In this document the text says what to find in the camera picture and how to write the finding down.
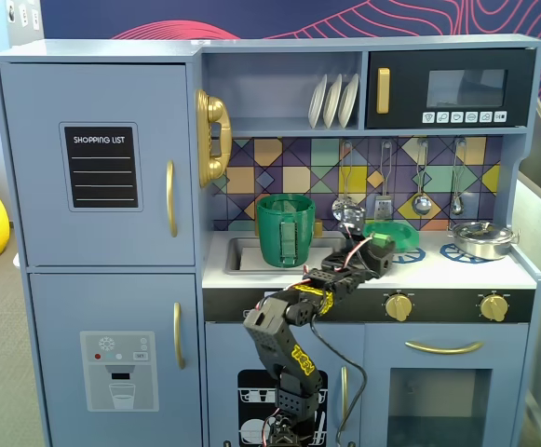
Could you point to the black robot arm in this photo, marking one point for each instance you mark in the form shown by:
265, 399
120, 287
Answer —
293, 354

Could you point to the grey toy sink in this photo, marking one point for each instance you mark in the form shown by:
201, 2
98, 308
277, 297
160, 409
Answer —
247, 253

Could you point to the white toy plate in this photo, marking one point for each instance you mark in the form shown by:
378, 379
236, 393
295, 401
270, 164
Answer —
316, 102
347, 100
331, 101

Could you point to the metal skimmer utensil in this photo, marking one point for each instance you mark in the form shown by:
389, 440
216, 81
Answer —
342, 208

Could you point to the grey water dispenser panel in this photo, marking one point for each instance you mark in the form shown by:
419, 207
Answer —
118, 372

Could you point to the metal spoon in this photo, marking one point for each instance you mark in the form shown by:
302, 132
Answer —
457, 205

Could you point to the blue freezer door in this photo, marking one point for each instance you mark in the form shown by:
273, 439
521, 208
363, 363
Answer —
56, 307

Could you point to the blue oven door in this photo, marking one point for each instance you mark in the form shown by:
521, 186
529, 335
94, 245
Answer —
377, 363

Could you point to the metal ladle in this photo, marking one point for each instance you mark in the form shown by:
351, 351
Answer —
421, 204

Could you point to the blue fridge door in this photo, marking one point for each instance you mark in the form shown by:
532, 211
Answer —
32, 186

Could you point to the gold stove knob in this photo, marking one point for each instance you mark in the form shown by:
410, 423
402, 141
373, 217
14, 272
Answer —
494, 307
399, 307

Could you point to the gold toy faucet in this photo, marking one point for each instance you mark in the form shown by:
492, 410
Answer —
319, 228

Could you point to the green ribbed container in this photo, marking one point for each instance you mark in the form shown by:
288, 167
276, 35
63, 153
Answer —
286, 228

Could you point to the metal slotted spatula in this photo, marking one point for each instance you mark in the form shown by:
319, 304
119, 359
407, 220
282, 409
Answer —
382, 207

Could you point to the black microwave door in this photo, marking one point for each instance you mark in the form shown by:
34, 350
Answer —
405, 79

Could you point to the black shopping list board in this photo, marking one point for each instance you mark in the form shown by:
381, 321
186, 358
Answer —
101, 167

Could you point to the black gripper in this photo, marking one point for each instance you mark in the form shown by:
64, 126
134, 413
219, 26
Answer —
384, 255

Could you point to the blue dishwasher door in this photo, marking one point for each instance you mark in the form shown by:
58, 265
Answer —
221, 349

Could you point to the blue toy kitchen playset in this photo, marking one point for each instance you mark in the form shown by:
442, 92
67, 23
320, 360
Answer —
112, 242

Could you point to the steel pot with lid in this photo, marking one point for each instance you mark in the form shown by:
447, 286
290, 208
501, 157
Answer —
482, 239

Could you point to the gold toy telephone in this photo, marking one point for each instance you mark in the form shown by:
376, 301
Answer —
214, 137

